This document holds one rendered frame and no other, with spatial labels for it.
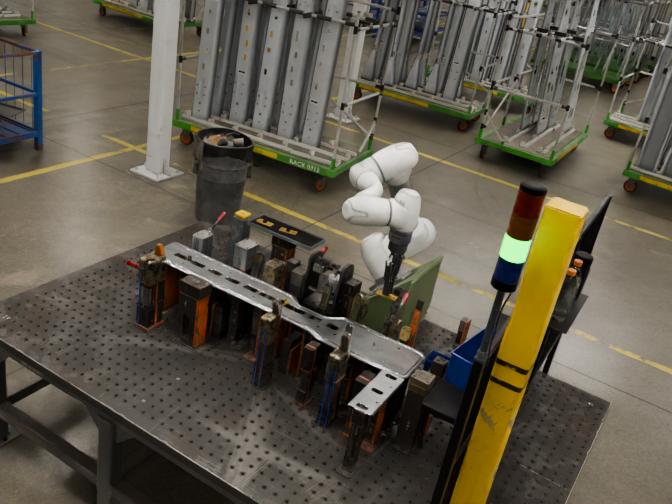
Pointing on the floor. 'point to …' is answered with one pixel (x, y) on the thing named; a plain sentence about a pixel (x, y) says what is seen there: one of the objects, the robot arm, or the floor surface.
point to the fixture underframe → (112, 434)
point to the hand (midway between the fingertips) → (388, 286)
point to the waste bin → (220, 172)
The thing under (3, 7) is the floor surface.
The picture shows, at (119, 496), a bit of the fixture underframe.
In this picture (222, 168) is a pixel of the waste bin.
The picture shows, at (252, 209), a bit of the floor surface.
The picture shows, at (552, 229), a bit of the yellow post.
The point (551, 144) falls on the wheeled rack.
